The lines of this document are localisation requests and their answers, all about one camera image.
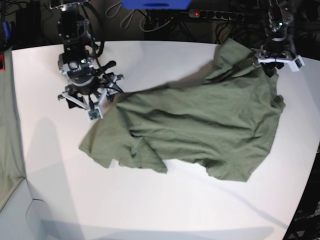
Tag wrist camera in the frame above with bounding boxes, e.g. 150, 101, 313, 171
288, 55, 305, 72
87, 106, 104, 121

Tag blue box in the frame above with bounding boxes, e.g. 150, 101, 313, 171
121, 0, 191, 10

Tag black power strip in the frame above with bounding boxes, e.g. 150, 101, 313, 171
188, 9, 245, 22

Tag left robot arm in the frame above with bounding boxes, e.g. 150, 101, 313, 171
255, 0, 297, 77

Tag green t-shirt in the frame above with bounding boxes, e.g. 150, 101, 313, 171
79, 39, 286, 182

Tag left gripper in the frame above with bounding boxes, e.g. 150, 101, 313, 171
255, 37, 298, 78

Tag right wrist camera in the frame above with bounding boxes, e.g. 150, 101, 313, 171
87, 106, 104, 121

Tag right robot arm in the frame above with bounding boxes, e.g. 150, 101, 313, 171
49, 0, 123, 119

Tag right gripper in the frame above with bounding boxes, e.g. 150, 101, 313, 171
57, 61, 123, 110

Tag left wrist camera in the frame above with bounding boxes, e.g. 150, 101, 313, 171
288, 55, 305, 72

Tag grey cloth at left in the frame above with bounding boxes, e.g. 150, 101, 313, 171
0, 49, 26, 209

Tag red clamp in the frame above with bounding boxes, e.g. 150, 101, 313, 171
0, 53, 5, 72

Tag blue handled tool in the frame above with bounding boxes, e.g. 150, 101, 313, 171
2, 21, 11, 42

